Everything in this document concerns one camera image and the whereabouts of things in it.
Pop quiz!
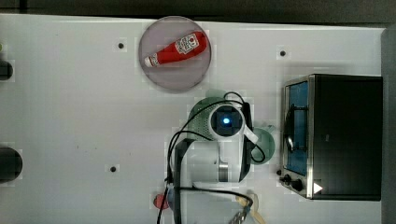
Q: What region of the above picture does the green plastic strainer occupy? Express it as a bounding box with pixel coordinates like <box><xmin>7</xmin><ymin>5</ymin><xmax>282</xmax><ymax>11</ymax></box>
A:
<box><xmin>187</xmin><ymin>90</ymin><xmax>226</xmax><ymax>141</ymax></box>

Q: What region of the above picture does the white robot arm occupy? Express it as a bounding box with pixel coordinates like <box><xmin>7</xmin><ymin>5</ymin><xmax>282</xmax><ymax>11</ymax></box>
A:
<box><xmin>173</xmin><ymin>103</ymin><xmax>259</xmax><ymax>224</ymax></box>

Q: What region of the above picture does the purple round plate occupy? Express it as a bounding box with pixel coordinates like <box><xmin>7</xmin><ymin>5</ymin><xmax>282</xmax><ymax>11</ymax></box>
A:
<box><xmin>138</xmin><ymin>16</ymin><xmax>211</xmax><ymax>91</ymax></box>

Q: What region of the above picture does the red ketchup bottle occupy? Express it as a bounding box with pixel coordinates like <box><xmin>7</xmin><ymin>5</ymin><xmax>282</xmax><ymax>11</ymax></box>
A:
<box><xmin>144</xmin><ymin>31</ymin><xmax>208</xmax><ymax>67</ymax></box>

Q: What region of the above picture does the green mug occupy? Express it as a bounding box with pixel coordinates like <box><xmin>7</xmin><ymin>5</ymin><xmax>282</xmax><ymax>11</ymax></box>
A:
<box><xmin>251</xmin><ymin>125</ymin><xmax>275</xmax><ymax>164</ymax></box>

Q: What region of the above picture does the toy strawberry on table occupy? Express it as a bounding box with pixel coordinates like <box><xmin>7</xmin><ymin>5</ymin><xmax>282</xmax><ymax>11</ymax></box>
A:
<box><xmin>153</xmin><ymin>194</ymin><xmax>169</xmax><ymax>209</ymax></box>

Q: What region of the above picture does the black toaster oven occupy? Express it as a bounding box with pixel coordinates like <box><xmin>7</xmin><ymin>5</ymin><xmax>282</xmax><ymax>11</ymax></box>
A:
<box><xmin>277</xmin><ymin>74</ymin><xmax>383</xmax><ymax>201</ymax></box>

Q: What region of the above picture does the black cylinder base lower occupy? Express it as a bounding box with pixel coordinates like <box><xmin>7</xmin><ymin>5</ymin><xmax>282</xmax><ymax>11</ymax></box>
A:
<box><xmin>0</xmin><ymin>147</ymin><xmax>23</xmax><ymax>184</ymax></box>

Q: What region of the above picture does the black cylinder base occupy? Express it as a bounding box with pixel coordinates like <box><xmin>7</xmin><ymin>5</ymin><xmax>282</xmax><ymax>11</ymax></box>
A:
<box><xmin>0</xmin><ymin>61</ymin><xmax>13</xmax><ymax>80</ymax></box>
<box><xmin>0</xmin><ymin>147</ymin><xmax>23</xmax><ymax>184</ymax></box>

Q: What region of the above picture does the black cylinder base upper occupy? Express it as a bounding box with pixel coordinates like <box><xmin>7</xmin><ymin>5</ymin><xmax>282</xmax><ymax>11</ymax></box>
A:
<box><xmin>0</xmin><ymin>61</ymin><xmax>13</xmax><ymax>80</ymax></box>

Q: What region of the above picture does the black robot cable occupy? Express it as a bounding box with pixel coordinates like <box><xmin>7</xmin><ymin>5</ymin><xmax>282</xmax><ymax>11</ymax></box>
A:
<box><xmin>155</xmin><ymin>91</ymin><xmax>266</xmax><ymax>224</ymax></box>

